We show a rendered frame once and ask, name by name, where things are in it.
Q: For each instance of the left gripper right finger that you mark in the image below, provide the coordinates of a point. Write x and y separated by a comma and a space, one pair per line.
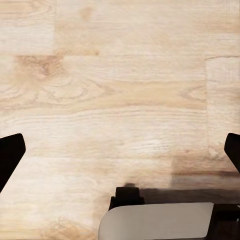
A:
232, 149

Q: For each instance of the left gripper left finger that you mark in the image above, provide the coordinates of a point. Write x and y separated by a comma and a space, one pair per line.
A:
12, 149

